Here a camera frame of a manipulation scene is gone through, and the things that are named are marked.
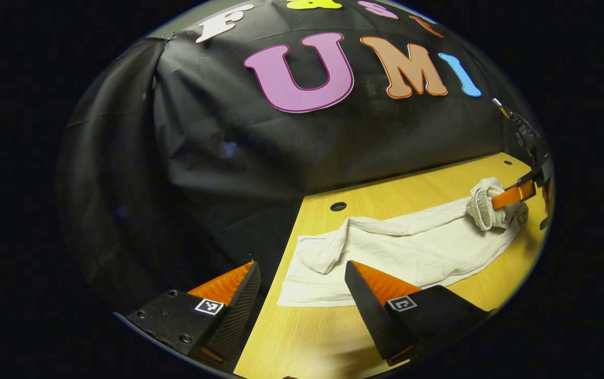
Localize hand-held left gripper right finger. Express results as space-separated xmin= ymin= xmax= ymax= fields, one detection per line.
xmin=344 ymin=260 xmax=492 ymax=367

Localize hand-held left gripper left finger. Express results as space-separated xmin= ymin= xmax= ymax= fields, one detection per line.
xmin=115 ymin=261 xmax=262 ymax=372

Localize white jeans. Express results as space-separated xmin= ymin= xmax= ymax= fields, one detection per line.
xmin=277 ymin=177 xmax=530 ymax=308

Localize black backdrop cloth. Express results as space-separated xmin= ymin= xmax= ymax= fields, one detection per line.
xmin=57 ymin=0 xmax=544 ymax=337

